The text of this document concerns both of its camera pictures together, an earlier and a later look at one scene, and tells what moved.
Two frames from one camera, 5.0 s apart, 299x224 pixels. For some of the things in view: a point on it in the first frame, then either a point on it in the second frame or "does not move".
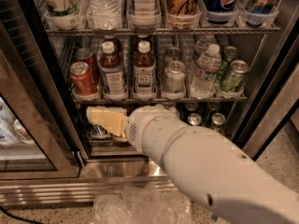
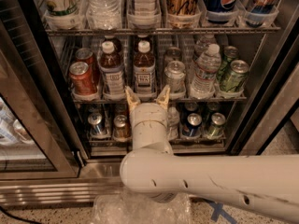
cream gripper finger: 114,119 to 163,97
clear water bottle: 203,83 does not move
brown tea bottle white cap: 144,73 does not move
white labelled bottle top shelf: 145,6 does not move
